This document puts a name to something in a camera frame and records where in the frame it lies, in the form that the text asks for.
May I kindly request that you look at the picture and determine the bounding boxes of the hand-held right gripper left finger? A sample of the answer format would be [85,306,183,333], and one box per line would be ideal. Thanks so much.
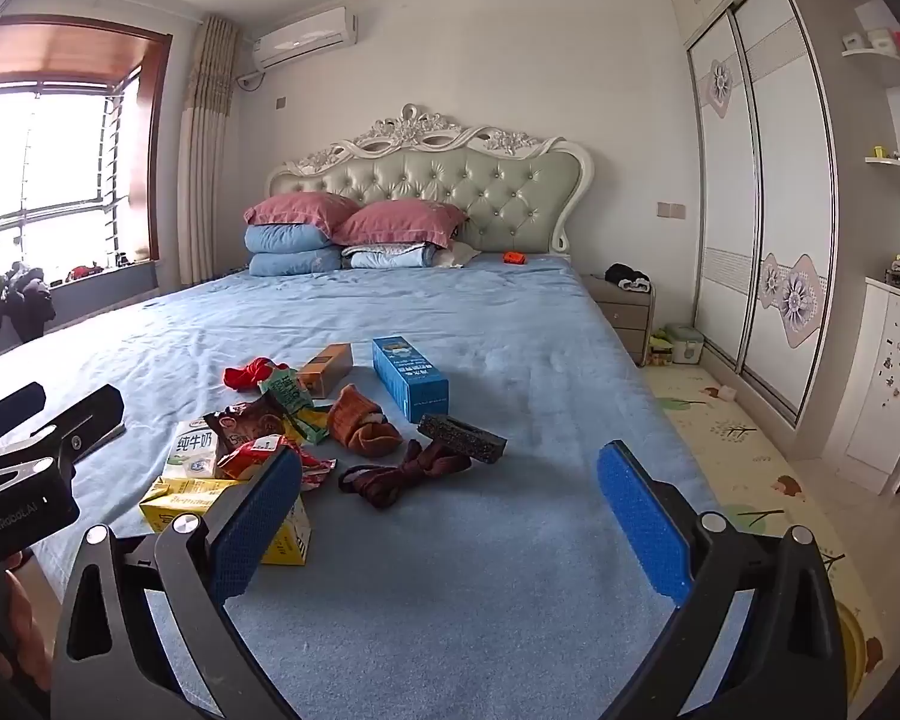
[51,448,305,720]

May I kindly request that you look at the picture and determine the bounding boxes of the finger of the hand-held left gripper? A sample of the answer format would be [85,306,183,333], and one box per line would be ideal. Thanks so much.
[28,384,126,467]
[0,382,47,452]

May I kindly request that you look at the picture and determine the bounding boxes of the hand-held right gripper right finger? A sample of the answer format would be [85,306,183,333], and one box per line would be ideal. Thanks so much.
[596,441,848,720]

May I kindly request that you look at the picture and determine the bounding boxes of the red snack wrapper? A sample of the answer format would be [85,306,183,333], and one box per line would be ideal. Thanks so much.
[217,441,338,496]

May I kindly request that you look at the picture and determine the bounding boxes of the yellow drink carton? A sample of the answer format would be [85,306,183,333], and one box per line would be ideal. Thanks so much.
[139,478,312,567]

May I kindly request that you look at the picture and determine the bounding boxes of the white milk carton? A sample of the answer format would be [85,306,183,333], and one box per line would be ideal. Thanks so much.
[161,420,220,481]

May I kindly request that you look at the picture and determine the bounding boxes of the green snack wrapper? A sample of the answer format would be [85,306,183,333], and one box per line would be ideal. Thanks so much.
[259,367,331,445]

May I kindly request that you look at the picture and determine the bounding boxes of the yellow round bin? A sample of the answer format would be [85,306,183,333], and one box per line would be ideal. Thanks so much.
[832,600,875,702]

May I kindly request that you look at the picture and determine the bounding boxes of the person's left hand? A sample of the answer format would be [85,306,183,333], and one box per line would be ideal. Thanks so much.
[4,568,55,692]

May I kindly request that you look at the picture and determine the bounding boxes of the brown snack bag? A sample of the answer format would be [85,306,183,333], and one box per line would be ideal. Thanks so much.
[204,397,290,458]

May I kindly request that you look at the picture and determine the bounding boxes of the dark jacket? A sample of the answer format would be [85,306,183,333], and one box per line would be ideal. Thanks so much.
[0,262,57,342]

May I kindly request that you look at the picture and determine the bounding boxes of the printed play mat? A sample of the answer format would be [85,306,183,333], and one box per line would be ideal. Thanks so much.
[641,364,890,706]

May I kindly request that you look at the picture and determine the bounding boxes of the orange brown sock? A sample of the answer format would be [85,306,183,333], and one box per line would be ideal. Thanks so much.
[326,384,404,455]

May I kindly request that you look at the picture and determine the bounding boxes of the red cloth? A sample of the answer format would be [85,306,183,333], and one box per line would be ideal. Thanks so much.
[223,360,290,392]

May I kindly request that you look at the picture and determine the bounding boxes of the orange box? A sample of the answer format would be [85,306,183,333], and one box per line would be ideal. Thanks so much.
[296,343,355,398]

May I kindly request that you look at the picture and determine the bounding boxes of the white storage box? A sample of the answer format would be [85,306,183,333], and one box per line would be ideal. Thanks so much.
[664,322,704,366]

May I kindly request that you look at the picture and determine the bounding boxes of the dark rectangular block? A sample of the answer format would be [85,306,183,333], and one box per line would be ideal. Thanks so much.
[418,414,508,464]

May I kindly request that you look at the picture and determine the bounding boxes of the grey nightstand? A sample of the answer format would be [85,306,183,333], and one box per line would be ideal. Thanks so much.
[581,274,655,367]

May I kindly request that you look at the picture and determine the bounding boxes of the blue box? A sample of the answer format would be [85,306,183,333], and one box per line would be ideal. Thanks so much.
[371,336,451,425]

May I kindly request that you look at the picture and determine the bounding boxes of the dark clothes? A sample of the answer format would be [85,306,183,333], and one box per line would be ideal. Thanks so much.
[604,262,652,293]

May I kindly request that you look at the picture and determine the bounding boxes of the folded blue quilt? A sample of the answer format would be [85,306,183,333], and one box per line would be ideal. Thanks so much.
[244,223,350,276]

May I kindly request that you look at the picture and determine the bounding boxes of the bed with blue sheet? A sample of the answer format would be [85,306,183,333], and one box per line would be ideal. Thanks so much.
[0,101,743,720]

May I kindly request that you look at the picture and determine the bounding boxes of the white cabinet with stickers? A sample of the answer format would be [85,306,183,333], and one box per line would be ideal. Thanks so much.
[821,276,900,496]

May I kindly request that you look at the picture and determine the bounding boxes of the beige curtain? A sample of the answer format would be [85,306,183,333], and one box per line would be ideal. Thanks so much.
[176,13,239,287]

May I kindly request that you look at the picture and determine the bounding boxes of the folded pale quilt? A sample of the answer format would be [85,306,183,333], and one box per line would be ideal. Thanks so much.
[341,241,436,271]

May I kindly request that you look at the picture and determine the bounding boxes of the pink pillow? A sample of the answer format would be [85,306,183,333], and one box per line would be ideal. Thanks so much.
[244,191,362,237]
[331,200,470,250]

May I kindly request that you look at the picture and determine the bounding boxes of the white cloth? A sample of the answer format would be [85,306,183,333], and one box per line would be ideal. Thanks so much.
[431,241,483,269]

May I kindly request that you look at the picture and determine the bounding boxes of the white sliding wardrobe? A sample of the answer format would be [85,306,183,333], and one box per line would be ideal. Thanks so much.
[667,0,841,428]

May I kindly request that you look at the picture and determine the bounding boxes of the white air conditioner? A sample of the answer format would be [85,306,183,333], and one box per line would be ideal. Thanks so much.
[251,6,359,72]

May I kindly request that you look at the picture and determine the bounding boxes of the window with wooden frame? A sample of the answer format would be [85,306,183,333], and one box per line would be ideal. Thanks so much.
[0,15,173,286]

